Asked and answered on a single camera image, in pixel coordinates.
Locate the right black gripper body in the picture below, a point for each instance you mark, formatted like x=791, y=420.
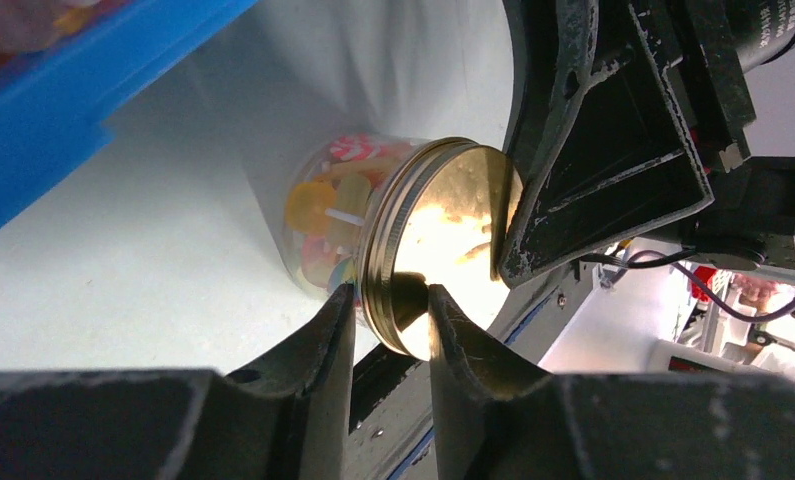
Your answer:
x=716, y=199

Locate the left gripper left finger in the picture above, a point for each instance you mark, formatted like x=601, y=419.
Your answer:
x=303, y=389

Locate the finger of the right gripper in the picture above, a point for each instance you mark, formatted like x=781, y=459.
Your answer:
x=597, y=132

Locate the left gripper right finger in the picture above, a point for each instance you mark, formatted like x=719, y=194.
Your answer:
x=504, y=426

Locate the round gold jar lid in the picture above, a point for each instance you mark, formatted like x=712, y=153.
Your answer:
x=439, y=218

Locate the clear plastic jar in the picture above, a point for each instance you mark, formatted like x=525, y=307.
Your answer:
x=330, y=201

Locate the blue plastic candy bin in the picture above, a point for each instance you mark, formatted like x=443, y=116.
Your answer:
x=53, y=103

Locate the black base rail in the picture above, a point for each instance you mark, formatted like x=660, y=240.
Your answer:
x=395, y=400

